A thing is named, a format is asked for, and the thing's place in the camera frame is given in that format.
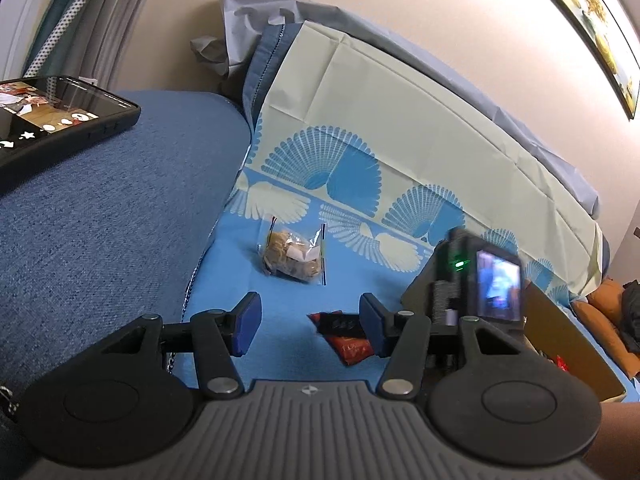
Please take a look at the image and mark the framed wall picture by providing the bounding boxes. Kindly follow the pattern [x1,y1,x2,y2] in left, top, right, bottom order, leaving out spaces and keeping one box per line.
[551,0,639,119]

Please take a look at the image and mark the cardboard box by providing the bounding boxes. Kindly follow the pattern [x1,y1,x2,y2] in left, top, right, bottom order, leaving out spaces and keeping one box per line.
[523,283,627,403]

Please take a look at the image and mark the blue sofa armrest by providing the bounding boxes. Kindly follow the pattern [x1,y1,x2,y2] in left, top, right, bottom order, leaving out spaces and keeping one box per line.
[1,91,250,393]

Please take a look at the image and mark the orange cushion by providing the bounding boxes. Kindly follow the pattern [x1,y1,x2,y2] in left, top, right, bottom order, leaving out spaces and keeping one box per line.
[572,278,639,379]

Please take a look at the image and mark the blue fan-pattern cloth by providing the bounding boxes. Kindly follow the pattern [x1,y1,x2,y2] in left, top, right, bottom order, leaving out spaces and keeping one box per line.
[179,19,640,406]

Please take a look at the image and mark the clear bag brown snacks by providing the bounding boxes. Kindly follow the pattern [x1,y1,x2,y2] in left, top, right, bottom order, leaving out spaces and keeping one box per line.
[257,216,326,286]

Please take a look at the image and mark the black smartphone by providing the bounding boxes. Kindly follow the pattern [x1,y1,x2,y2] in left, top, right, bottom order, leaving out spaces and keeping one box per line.
[1,76,141,191]

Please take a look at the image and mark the red square snack packet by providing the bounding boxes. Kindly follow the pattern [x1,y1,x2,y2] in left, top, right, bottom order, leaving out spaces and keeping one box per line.
[308,311,374,366]

